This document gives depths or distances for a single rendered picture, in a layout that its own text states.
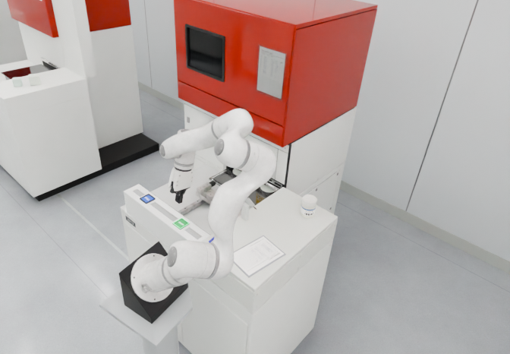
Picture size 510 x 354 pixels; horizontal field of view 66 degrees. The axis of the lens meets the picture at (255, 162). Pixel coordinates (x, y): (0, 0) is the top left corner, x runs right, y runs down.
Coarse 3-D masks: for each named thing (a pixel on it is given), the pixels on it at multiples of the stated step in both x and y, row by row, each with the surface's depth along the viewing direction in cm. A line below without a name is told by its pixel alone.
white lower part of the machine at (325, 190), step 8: (200, 160) 257; (336, 168) 260; (328, 176) 255; (336, 176) 265; (320, 184) 250; (328, 184) 260; (336, 184) 271; (304, 192) 237; (312, 192) 245; (320, 192) 256; (328, 192) 265; (336, 192) 278; (320, 200) 261; (328, 200) 271; (336, 200) 284; (328, 208) 277
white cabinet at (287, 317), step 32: (128, 224) 215; (128, 256) 233; (320, 256) 198; (192, 288) 191; (288, 288) 182; (320, 288) 220; (192, 320) 205; (224, 320) 181; (256, 320) 168; (288, 320) 201; (192, 352) 222; (224, 352) 194; (256, 352) 184; (288, 352) 224
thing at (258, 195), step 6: (222, 174) 231; (228, 174) 232; (234, 174) 232; (216, 180) 226; (222, 180) 226; (228, 180) 227; (252, 192) 218; (258, 192) 219; (264, 192) 219; (270, 192) 219; (252, 198) 214; (258, 198) 214; (264, 198) 214
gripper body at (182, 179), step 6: (174, 168) 168; (174, 174) 167; (180, 174) 167; (186, 174) 169; (192, 174) 173; (174, 180) 168; (180, 180) 168; (186, 180) 171; (192, 180) 175; (168, 186) 171; (174, 186) 168; (180, 186) 170; (186, 186) 173
